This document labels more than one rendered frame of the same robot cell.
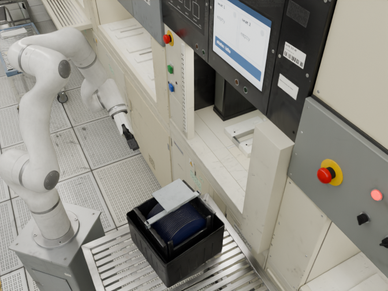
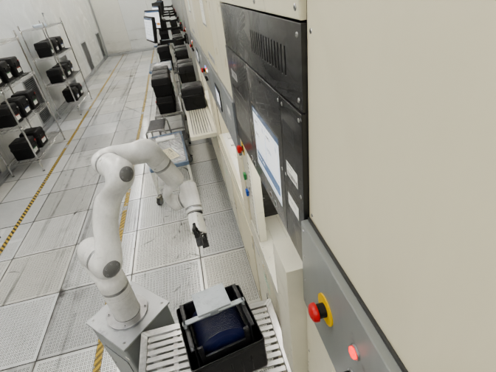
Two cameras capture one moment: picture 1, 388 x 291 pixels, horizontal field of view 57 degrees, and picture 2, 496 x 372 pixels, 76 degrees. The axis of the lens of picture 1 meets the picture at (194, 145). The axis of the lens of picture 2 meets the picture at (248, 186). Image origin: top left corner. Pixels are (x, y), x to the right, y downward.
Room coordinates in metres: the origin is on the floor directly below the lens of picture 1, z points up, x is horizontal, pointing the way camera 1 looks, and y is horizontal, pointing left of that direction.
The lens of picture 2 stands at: (0.17, -0.35, 2.02)
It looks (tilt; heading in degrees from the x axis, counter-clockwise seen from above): 33 degrees down; 19
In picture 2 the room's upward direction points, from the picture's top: 8 degrees counter-clockwise
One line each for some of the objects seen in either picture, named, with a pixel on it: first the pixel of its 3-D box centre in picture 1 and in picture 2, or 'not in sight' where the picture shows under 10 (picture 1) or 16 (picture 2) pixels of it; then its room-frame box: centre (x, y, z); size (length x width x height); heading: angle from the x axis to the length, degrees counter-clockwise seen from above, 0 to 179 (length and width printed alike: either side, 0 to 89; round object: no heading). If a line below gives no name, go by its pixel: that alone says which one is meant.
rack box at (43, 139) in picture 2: not in sight; (34, 137); (3.68, 4.29, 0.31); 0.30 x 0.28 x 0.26; 26
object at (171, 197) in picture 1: (174, 219); (217, 323); (0.81, 0.08, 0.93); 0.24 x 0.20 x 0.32; 127
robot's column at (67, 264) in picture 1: (77, 272); (150, 355); (0.89, 0.59, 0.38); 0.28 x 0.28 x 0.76; 73
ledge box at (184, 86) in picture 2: not in sight; (193, 95); (3.58, 1.37, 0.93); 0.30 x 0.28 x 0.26; 25
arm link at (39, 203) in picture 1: (28, 178); (101, 264); (0.90, 0.62, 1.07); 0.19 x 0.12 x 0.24; 63
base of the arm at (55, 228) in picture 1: (50, 216); (121, 299); (0.89, 0.59, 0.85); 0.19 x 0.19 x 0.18
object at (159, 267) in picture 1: (175, 231); (221, 336); (0.81, 0.07, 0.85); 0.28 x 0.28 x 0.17; 37
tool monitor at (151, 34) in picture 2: not in sight; (164, 31); (3.96, 1.75, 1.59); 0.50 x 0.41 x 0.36; 118
